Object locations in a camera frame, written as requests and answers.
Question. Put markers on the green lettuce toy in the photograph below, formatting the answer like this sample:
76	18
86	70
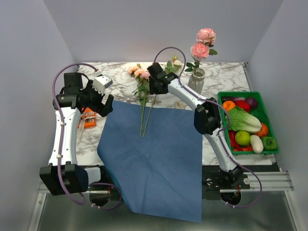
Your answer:
240	120

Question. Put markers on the pink flower bouquet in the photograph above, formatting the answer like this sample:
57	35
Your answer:
142	90

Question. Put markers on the single green flower stem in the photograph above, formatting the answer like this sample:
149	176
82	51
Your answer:
199	51

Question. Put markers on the blue wrapping paper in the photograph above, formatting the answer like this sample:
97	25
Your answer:
155	158

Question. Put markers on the purple onion toy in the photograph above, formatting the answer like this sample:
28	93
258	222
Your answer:
252	102

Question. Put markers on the orange pepper toy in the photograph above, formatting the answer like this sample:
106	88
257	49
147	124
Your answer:
228	105

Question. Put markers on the green pepper toy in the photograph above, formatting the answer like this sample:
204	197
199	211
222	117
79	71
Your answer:
269	143

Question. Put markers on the white radish toy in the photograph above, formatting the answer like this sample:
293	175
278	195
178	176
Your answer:
256	144

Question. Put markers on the green apple toy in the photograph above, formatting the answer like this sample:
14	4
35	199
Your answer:
242	138

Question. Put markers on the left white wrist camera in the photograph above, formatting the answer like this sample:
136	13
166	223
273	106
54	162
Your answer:
101	83

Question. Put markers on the small white flower sprig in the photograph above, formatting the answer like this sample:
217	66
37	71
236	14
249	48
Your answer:
173	65

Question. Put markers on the orange pumpkin toy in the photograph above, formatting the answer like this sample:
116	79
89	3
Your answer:
263	131

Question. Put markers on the orange packet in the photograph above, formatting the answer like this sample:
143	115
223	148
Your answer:
88	119

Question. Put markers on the white ceramic vase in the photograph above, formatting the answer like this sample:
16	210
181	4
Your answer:
196	80

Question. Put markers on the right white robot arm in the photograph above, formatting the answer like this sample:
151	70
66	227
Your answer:
207	119

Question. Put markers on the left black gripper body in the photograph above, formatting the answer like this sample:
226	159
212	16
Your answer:
93	98

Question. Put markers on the red pepper toy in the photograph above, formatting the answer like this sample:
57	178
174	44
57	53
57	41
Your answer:
244	105

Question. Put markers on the red chili toy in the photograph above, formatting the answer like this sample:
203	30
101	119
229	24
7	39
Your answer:
236	147

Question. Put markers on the green plastic basket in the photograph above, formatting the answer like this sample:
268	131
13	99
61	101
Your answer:
259	112

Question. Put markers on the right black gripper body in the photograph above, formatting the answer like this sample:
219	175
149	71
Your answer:
153	88

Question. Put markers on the aluminium rail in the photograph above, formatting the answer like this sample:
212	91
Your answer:
271	213

